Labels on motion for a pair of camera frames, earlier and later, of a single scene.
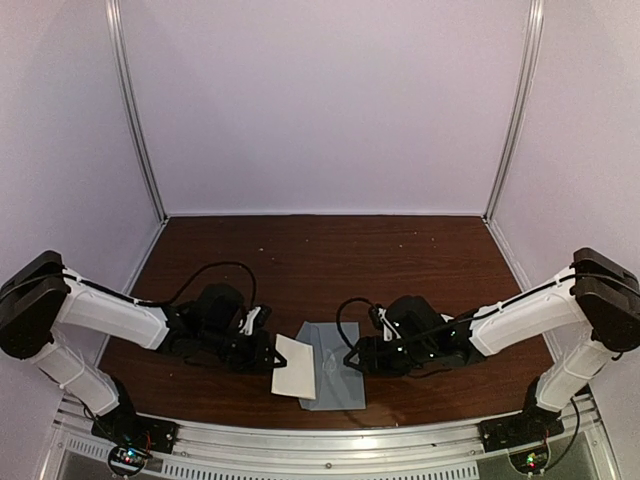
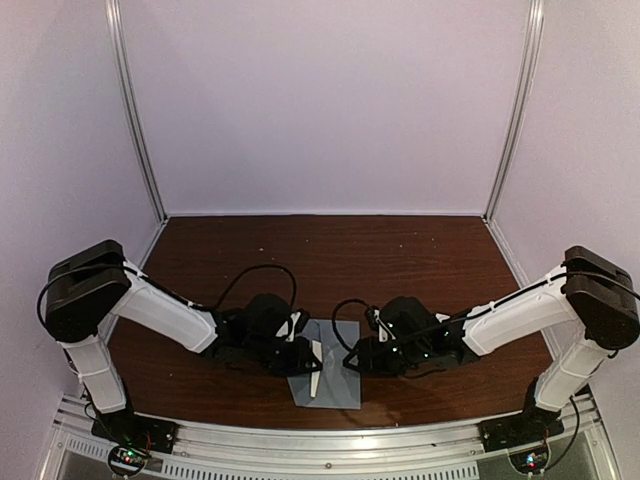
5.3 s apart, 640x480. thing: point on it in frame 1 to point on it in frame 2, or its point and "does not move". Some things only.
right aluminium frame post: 513,135 does not move
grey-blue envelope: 338,387 does not move
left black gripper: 255,359 to 301,355
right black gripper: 371,357 does not move
